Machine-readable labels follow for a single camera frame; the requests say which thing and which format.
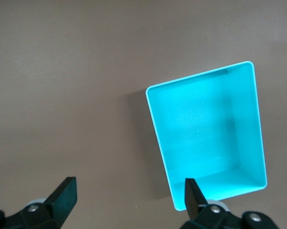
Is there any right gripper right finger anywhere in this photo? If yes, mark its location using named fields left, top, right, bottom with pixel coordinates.
left=181, top=177, right=277, bottom=229

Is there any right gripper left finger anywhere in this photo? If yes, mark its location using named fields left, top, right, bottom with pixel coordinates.
left=0, top=176, right=78, bottom=229

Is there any teal plastic bin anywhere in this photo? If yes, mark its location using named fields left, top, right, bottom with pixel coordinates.
left=145, top=61, right=268, bottom=212

